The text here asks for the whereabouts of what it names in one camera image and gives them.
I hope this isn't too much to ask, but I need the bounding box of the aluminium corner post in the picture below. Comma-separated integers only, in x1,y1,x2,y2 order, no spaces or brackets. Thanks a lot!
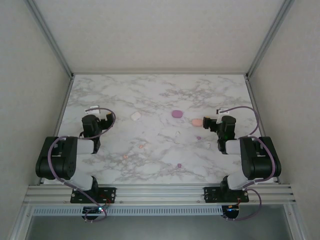
245,0,296,80
25,0,75,80

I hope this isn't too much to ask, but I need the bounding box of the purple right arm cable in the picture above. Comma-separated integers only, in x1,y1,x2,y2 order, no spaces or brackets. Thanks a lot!
221,105,283,222

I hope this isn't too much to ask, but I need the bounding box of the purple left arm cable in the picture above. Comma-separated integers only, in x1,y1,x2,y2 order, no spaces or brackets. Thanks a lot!
47,107,116,223

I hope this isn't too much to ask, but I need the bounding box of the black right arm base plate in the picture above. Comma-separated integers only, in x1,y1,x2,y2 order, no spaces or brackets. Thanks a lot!
203,186,250,203

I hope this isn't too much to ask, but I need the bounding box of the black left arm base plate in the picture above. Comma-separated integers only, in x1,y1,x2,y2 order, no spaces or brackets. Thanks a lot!
69,186,118,204

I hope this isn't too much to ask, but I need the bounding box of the grey slotted cable duct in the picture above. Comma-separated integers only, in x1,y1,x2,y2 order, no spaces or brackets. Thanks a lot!
31,205,224,217

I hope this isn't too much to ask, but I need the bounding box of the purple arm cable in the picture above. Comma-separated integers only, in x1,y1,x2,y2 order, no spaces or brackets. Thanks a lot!
221,105,283,222
47,107,116,223

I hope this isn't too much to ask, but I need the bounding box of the aluminium table side rail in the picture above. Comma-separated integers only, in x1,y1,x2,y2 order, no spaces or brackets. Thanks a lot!
48,74,75,141
245,74,266,138

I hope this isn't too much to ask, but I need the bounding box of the grey table back strip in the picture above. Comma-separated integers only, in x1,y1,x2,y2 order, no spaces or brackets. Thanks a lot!
72,72,248,76

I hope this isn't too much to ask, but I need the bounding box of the black controller board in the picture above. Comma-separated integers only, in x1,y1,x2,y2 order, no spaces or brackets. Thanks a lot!
82,206,105,216
224,204,241,217

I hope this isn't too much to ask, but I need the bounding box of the aluminium front rail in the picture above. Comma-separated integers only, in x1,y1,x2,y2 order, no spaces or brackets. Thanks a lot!
23,184,297,204

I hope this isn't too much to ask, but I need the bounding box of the aluminium lower frame post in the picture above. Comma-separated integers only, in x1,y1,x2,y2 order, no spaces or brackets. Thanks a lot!
9,202,33,240
282,202,309,240

